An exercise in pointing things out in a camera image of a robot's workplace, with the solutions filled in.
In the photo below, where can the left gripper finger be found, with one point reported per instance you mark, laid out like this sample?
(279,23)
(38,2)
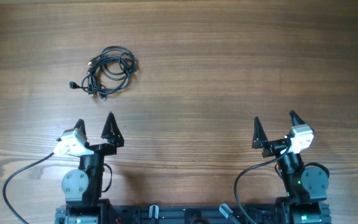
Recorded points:
(111,132)
(80,125)

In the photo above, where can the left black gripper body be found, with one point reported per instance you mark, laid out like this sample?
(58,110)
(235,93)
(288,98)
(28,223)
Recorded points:
(103,150)

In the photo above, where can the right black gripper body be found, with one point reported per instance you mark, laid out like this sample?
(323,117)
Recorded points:
(274,148)

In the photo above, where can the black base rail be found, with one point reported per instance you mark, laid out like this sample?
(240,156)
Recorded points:
(197,214)

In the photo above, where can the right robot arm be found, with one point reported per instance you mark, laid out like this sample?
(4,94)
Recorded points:
(306,184)

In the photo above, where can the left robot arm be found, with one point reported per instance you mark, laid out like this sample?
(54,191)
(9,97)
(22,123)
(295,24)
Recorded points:
(83,186)

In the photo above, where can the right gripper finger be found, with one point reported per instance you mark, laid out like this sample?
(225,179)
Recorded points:
(260,139)
(295,119)

